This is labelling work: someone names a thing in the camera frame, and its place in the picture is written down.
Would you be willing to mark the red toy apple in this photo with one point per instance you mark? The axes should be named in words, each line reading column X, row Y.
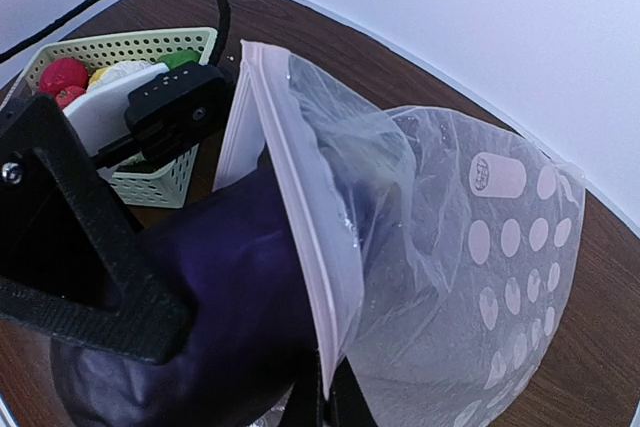
column 63, row 73

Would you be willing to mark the red toy tomato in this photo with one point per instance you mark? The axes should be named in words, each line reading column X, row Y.
column 68, row 95

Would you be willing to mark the purple toy eggplant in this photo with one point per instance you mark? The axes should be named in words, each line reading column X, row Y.
column 232, row 255

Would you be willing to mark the green toy bell pepper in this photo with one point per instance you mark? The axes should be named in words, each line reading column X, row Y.
column 174, row 60

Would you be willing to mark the clear zip top bag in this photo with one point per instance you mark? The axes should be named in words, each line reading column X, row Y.
column 438, row 250

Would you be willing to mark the white toy cauliflower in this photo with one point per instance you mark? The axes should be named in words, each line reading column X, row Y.
column 123, row 69

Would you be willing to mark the green plastic basket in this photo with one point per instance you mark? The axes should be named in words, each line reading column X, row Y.
column 135, row 181

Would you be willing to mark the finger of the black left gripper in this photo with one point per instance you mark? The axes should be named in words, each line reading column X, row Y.
column 72, row 266

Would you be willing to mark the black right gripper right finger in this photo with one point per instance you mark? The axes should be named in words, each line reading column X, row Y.
column 347, row 406

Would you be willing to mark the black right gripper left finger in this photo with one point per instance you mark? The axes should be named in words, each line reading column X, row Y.
column 306, row 405

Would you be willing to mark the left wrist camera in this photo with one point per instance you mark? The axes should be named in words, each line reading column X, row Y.
column 157, row 112

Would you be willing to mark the yellow toy corn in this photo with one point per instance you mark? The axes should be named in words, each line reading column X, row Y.
column 99, row 78

